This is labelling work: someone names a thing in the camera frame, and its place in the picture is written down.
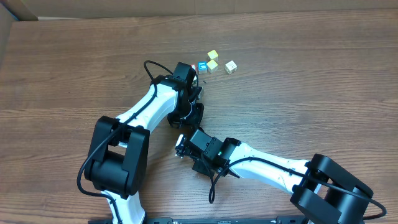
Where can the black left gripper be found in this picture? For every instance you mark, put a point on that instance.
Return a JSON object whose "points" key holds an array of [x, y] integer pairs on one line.
{"points": [[196, 111]]}

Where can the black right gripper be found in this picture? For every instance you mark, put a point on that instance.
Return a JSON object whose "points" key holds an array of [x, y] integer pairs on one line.
{"points": [[185, 150]]}

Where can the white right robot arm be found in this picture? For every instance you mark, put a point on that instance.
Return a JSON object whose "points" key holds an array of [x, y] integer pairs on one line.
{"points": [[320, 188]]}

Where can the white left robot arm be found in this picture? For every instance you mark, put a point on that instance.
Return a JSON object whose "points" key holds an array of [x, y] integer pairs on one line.
{"points": [[117, 159]]}

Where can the blue J letter block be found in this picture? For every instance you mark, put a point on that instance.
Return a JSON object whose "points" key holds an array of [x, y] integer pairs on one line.
{"points": [[202, 67]]}

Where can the yellow block near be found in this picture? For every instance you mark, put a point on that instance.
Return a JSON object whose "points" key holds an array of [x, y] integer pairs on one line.
{"points": [[212, 66]]}

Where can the wooden block yellow side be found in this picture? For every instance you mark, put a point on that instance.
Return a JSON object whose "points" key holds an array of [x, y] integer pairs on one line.
{"points": [[230, 67]]}

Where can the yellow block far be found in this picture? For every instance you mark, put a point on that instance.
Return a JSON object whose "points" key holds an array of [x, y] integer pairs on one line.
{"points": [[213, 55]]}

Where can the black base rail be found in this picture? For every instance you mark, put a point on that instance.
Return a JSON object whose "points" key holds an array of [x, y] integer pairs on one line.
{"points": [[277, 220]]}

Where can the brown cardboard wall panel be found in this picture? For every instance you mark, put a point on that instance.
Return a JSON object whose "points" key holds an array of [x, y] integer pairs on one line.
{"points": [[27, 10]]}

